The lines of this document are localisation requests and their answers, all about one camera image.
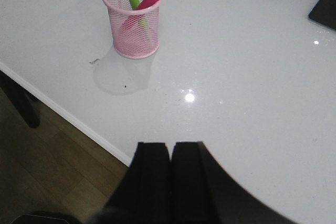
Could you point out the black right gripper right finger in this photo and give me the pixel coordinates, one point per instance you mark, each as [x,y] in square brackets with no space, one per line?
[203,192]

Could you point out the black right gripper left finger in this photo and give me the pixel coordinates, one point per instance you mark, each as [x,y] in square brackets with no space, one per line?
[143,195]

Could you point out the pink mesh pen holder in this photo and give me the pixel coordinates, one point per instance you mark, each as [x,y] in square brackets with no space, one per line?
[135,43]

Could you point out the pink red pen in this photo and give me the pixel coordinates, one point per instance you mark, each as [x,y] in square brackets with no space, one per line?
[144,5]

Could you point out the black mouse pad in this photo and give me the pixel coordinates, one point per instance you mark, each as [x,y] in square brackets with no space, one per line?
[324,13]

